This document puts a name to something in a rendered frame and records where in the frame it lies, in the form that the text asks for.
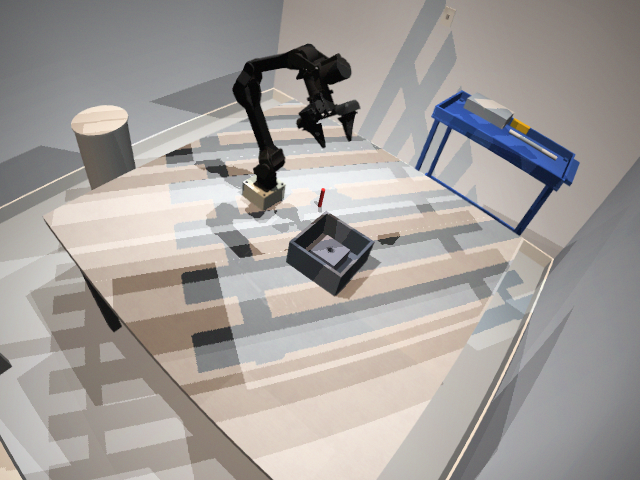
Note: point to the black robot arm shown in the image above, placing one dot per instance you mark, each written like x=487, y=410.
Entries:
x=248, y=93

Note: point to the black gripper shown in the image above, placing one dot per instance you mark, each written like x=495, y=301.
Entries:
x=347, y=111

